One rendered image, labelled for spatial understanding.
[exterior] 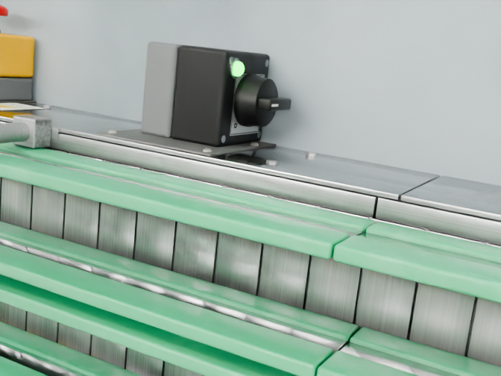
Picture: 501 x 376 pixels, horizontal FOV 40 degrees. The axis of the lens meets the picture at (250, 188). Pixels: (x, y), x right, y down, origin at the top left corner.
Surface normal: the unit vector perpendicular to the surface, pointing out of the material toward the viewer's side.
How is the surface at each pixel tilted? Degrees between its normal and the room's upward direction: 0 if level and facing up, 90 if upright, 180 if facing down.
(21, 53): 90
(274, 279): 0
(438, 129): 0
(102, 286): 90
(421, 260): 90
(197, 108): 0
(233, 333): 90
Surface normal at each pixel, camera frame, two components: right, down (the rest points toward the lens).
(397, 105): -0.47, 0.12
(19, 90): 0.88, 0.18
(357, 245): 0.11, -0.97
